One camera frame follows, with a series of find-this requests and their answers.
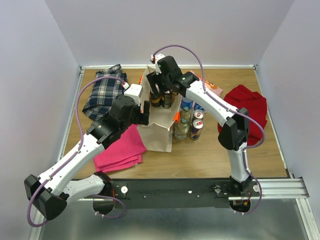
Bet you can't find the beige canvas bag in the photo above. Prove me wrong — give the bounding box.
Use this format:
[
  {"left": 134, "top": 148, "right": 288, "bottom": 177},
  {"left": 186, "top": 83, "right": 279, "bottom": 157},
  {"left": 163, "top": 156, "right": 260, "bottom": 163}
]
[{"left": 136, "top": 64, "right": 183, "bottom": 153}]

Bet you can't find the green cap glass bottle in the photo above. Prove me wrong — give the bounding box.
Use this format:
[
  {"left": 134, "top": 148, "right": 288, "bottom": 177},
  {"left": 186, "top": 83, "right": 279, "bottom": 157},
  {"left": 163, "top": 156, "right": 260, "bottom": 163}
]
[
  {"left": 179, "top": 106, "right": 192, "bottom": 124},
  {"left": 174, "top": 118, "right": 189, "bottom": 140}
]

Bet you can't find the blue cap bottle from bag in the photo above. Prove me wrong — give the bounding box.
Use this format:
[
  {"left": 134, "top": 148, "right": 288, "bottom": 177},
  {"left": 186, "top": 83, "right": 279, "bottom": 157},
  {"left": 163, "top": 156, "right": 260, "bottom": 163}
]
[{"left": 193, "top": 102, "right": 205, "bottom": 112}]

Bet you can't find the red top can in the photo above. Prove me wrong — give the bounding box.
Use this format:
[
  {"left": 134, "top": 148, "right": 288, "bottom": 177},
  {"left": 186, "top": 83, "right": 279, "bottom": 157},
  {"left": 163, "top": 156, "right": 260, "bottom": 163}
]
[
  {"left": 190, "top": 119, "right": 204, "bottom": 140},
  {"left": 192, "top": 109, "right": 205, "bottom": 122}
]

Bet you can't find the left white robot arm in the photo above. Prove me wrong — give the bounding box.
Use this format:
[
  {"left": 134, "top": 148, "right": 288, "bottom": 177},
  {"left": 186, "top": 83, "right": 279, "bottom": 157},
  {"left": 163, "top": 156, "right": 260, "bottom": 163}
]
[{"left": 24, "top": 95, "right": 150, "bottom": 221}]

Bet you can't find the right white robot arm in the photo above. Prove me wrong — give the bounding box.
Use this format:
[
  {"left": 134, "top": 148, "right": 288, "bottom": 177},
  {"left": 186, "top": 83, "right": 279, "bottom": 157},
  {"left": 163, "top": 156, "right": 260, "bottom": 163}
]
[{"left": 147, "top": 54, "right": 252, "bottom": 196}]

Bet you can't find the plaid navy shirt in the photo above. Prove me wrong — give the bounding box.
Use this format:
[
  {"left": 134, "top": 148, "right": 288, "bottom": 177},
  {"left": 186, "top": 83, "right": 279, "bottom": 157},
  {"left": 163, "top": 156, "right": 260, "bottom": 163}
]
[{"left": 82, "top": 64, "right": 128, "bottom": 121}]

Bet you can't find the blue cap bottle on table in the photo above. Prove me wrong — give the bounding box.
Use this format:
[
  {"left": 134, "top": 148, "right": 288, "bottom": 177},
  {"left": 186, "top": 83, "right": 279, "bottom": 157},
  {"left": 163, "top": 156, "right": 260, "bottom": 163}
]
[{"left": 180, "top": 97, "right": 194, "bottom": 110}]

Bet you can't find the magenta folded cloth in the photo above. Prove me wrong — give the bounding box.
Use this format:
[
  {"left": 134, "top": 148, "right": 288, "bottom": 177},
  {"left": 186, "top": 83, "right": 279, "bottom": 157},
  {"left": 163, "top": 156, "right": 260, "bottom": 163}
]
[{"left": 93, "top": 124, "right": 147, "bottom": 173}]

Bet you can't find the pink printed t-shirt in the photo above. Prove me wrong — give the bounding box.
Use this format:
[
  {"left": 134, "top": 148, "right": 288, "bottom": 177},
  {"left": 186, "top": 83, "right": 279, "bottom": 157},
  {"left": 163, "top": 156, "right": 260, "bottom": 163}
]
[{"left": 190, "top": 70, "right": 223, "bottom": 97}]

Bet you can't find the red cloth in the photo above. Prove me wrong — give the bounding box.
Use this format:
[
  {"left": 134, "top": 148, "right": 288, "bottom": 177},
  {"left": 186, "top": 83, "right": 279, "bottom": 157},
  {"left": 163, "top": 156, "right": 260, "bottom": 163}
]
[{"left": 224, "top": 84, "right": 268, "bottom": 146}]

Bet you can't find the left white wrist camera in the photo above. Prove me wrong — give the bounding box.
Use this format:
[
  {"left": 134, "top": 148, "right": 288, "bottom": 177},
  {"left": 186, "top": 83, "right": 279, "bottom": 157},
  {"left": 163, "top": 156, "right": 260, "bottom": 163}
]
[{"left": 124, "top": 83, "right": 143, "bottom": 106}]

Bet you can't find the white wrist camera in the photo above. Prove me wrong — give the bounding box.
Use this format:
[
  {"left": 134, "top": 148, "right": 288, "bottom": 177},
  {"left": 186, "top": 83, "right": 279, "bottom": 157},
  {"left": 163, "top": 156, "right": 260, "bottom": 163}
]
[
  {"left": 124, "top": 83, "right": 143, "bottom": 106},
  {"left": 150, "top": 53, "right": 166, "bottom": 64}
]

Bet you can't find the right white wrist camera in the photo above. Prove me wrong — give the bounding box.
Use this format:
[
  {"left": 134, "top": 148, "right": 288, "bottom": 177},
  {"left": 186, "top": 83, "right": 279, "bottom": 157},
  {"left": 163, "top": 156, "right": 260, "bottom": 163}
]
[{"left": 150, "top": 53, "right": 166, "bottom": 64}]

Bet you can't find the aluminium frame rail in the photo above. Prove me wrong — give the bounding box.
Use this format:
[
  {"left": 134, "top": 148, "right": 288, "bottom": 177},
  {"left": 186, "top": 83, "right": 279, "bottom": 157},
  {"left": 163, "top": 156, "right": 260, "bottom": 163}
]
[{"left": 228, "top": 178, "right": 310, "bottom": 201}]

